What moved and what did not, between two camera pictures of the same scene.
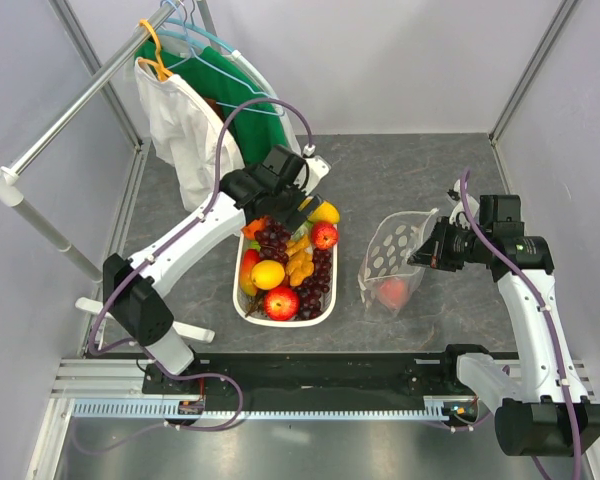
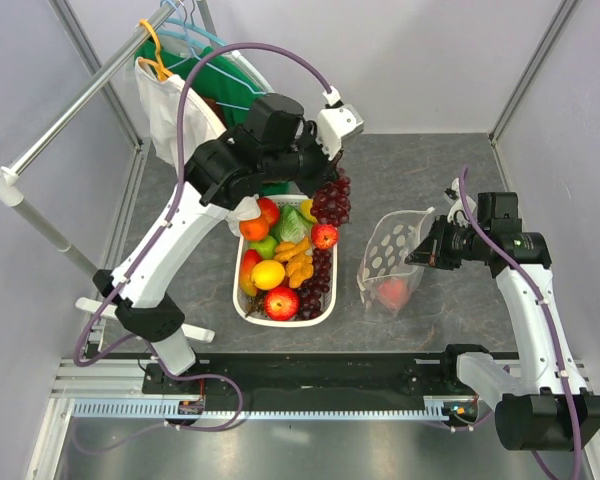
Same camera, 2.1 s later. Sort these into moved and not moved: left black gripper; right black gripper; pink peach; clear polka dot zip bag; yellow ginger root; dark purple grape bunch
Moved: dark purple grape bunch; left black gripper
Not moved: right black gripper; yellow ginger root; pink peach; clear polka dot zip bag
